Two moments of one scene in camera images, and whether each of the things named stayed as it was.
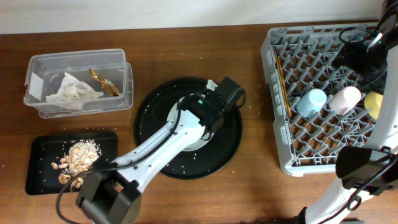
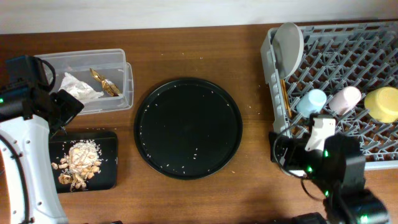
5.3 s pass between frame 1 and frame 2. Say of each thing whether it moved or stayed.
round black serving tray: stayed
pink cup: stayed
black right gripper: moved
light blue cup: stayed
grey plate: moved
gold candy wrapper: stayed
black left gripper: moved
